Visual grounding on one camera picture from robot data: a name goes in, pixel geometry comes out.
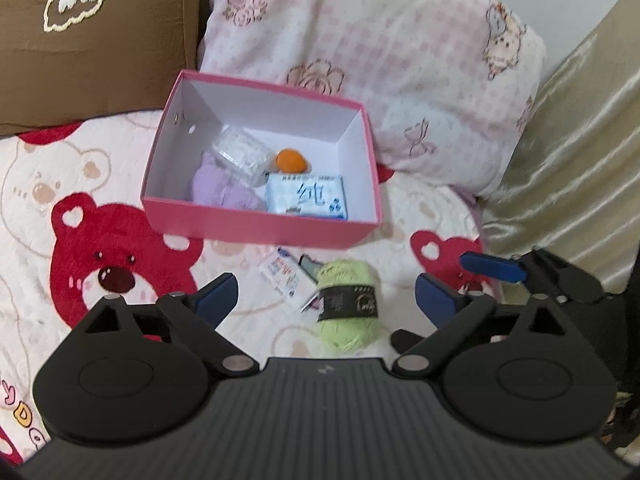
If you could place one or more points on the green yarn ball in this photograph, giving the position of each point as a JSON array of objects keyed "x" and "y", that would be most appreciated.
[{"x": 348, "y": 306}]

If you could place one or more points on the brown pillow with cloud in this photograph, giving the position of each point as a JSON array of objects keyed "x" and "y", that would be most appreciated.
[{"x": 63, "y": 61}]

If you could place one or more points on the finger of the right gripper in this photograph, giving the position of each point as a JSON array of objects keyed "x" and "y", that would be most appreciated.
[{"x": 500, "y": 269}]

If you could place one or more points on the orange makeup sponge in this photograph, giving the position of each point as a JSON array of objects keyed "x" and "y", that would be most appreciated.
[{"x": 289, "y": 161}]

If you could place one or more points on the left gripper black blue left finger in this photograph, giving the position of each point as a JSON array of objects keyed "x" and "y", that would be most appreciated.
[{"x": 194, "y": 319}]

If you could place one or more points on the blue wet wipes pack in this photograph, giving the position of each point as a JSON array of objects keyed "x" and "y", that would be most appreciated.
[{"x": 306, "y": 195}]

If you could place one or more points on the small card under packet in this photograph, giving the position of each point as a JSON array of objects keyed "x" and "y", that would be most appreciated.
[{"x": 312, "y": 268}]

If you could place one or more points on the pink cardboard box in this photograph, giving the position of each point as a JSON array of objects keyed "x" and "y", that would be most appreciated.
[{"x": 333, "y": 134}]

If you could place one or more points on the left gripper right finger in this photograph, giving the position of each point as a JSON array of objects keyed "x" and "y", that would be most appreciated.
[{"x": 456, "y": 317}]

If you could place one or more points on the pink floral pillow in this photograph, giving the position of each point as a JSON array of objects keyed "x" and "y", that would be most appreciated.
[{"x": 448, "y": 84}]

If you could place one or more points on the purple plush toy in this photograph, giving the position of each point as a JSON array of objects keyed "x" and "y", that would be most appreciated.
[{"x": 212, "y": 186}]

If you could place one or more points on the bear print blanket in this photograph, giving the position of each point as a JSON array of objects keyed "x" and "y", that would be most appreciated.
[{"x": 73, "y": 230}]

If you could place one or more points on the clear plastic container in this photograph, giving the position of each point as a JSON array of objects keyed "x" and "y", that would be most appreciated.
[{"x": 245, "y": 157}]

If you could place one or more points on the white tissue packet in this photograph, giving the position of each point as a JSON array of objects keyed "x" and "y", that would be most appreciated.
[{"x": 282, "y": 271}]

